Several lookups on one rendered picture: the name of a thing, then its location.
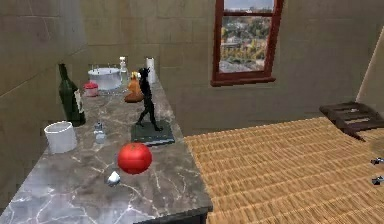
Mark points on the red tomato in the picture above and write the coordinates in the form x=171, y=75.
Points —
x=134, y=158

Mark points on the small silver pepper shaker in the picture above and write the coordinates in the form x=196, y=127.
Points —
x=113, y=179

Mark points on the white mug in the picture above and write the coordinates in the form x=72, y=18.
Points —
x=61, y=137

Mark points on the clear soap bottle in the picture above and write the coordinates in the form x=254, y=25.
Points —
x=123, y=70

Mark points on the silver salt shaker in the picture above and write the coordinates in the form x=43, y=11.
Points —
x=99, y=132

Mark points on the red framed window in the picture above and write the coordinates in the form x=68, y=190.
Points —
x=245, y=40

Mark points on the white paper towel roll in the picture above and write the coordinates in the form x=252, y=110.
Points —
x=150, y=69

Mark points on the black figure statue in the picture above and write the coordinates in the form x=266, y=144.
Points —
x=148, y=110

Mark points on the dark green wine bottle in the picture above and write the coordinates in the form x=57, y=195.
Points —
x=70, y=100

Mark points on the orange figure statue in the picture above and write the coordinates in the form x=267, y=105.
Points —
x=134, y=89

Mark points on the small red lidded container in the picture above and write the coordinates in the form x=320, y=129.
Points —
x=90, y=89

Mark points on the grey marble kitchen counter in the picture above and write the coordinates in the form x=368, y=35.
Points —
x=100, y=186

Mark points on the dark brown wooden chair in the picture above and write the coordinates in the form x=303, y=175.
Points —
x=353, y=118

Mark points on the small silver metal object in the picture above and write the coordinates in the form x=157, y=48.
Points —
x=377, y=161
x=378, y=180

